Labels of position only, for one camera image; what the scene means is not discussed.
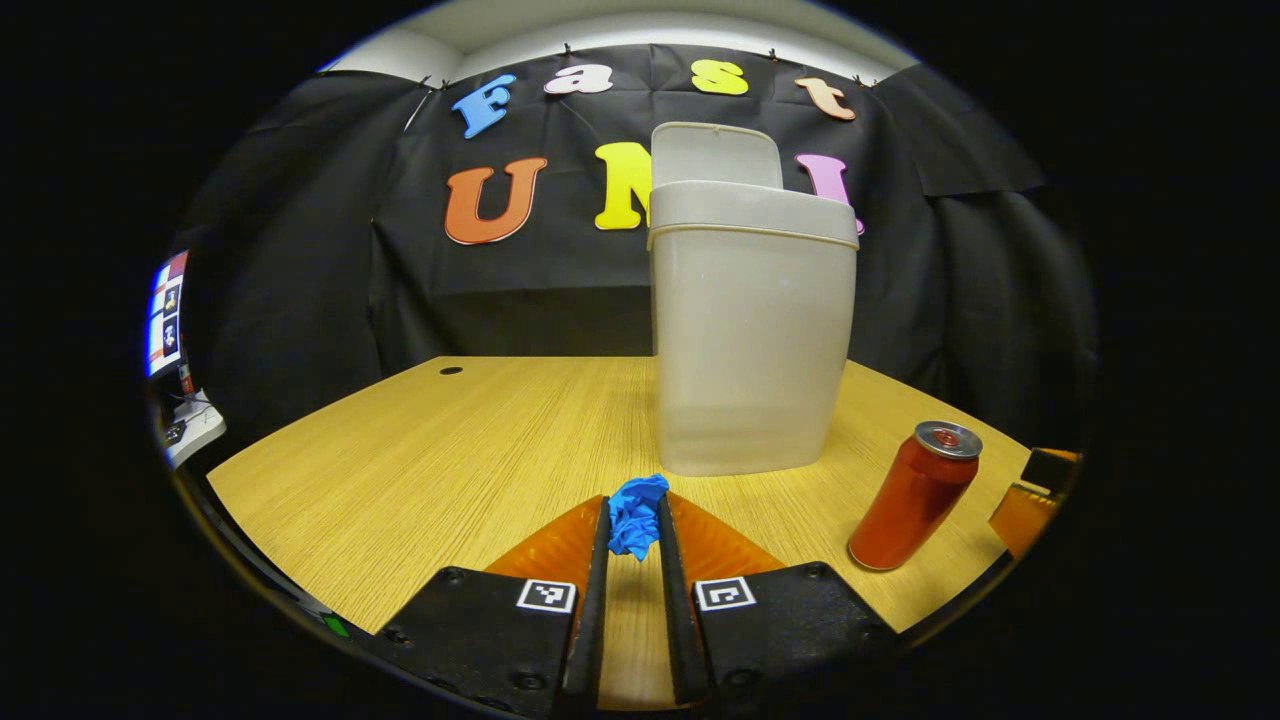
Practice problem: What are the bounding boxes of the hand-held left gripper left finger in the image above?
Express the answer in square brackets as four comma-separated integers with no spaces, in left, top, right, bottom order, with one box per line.
[378,493,613,719]

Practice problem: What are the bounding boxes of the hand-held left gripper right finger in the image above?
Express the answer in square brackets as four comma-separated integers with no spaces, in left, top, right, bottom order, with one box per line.
[655,490,906,706]

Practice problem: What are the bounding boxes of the blue paper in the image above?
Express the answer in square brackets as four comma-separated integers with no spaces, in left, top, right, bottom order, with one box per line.
[607,474,671,561]

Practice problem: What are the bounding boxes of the red pop can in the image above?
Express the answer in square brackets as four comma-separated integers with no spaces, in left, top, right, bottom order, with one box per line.
[848,421,984,572]

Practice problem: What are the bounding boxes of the white desktop garbage bin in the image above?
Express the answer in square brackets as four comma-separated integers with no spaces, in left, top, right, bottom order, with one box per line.
[647,122,861,478]

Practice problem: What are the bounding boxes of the white side table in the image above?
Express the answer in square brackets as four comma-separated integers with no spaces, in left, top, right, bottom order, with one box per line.
[163,392,228,469]

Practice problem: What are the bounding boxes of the black backdrop cloth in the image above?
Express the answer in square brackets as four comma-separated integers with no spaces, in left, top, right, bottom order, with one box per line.
[180,45,1101,471]

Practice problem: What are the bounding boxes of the computer monitor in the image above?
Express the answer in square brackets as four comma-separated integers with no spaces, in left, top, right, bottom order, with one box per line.
[148,250,190,379]

